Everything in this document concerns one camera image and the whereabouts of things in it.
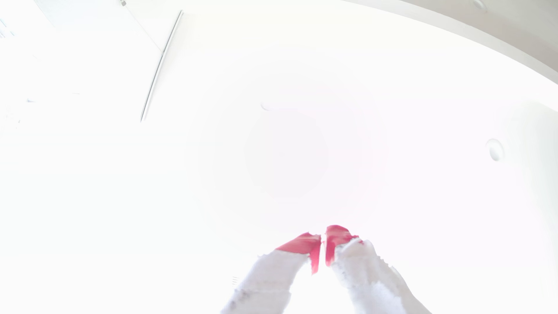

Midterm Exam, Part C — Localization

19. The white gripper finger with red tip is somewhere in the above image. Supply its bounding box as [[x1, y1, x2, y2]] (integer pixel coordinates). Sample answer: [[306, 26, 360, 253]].
[[325, 224, 430, 314], [220, 232, 322, 314]]

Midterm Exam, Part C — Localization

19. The round recessed ceiling light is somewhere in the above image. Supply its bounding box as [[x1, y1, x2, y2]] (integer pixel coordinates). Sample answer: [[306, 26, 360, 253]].
[[485, 138, 505, 162]]

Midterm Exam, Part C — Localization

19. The thin metal ceiling rail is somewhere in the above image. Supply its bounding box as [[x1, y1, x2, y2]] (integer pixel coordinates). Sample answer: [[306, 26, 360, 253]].
[[140, 10, 184, 123]]

